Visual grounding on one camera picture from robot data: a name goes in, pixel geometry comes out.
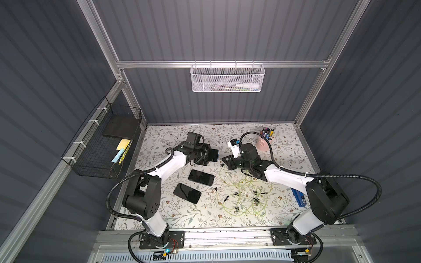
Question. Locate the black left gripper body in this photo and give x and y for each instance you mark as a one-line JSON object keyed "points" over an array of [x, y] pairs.
{"points": [[204, 153]]}

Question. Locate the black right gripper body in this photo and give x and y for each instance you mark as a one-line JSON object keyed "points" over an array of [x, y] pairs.
{"points": [[237, 163]]}

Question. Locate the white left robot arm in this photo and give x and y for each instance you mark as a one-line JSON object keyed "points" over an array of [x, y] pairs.
{"points": [[143, 193]]}

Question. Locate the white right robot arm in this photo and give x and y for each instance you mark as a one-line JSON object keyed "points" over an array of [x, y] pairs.
{"points": [[327, 200]]}

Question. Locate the black smartphone middle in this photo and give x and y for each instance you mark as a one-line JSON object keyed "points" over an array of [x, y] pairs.
{"points": [[201, 178]]}

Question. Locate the black smartphone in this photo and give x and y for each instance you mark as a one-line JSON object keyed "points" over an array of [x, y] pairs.
{"points": [[201, 178], [187, 193]]}

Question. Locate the pink pen bucket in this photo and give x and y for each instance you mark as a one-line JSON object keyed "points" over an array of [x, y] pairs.
{"points": [[262, 145]]}

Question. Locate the black smartphone lower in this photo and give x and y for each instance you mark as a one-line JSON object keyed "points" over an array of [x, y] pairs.
{"points": [[187, 193]]}

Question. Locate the colourful markers in bucket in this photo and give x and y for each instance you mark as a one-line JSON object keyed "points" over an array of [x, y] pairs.
{"points": [[267, 133]]}

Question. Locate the blue clip holder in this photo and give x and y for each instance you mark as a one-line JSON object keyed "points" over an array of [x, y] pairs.
{"points": [[300, 198]]}

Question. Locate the white marker in basket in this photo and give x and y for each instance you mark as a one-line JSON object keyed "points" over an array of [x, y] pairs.
{"points": [[248, 86]]}

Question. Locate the yellow sticky notes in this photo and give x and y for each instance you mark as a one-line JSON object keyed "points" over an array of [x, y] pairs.
{"points": [[123, 144]]}

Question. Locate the black notebook in basket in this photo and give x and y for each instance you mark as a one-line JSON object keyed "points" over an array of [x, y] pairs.
{"points": [[123, 127]]}

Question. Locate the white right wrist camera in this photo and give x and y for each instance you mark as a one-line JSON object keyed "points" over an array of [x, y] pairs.
{"points": [[234, 145]]}

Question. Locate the white wire mesh basket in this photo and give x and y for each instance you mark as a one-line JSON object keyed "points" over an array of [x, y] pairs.
{"points": [[223, 77]]}

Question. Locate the black wire wall basket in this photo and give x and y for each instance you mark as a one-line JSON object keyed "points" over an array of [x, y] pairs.
{"points": [[94, 155]]}

